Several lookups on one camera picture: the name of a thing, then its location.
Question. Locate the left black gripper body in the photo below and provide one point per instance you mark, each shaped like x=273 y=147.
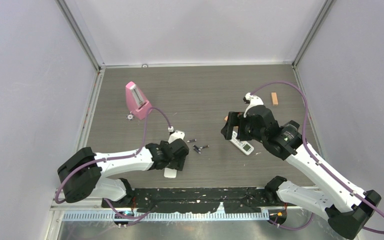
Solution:
x=177 y=163

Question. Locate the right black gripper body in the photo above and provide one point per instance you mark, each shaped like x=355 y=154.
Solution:
x=246 y=133

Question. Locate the large white remote control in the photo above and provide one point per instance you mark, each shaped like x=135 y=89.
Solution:
x=170 y=173

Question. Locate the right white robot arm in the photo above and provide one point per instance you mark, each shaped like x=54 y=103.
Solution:
x=345 y=206

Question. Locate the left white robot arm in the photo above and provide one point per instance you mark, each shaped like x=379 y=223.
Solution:
x=89 y=174

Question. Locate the small white remote control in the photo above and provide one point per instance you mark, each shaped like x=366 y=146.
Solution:
x=243 y=146

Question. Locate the small wooden block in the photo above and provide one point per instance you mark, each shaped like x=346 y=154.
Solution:
x=274 y=99

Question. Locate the blue white poker chip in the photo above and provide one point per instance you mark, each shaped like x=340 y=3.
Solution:
x=130 y=117

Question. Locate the pink metronome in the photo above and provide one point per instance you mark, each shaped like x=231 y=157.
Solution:
x=136 y=101

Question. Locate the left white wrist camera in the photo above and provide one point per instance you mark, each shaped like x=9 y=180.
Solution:
x=177 y=134

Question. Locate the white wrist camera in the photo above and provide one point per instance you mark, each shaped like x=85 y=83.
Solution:
x=253 y=102
x=177 y=134

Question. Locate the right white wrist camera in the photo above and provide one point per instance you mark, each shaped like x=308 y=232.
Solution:
x=253 y=102

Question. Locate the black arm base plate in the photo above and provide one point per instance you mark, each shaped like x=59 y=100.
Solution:
x=199 y=200

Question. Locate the white slotted cable duct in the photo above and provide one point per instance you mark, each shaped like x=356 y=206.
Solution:
x=219 y=215

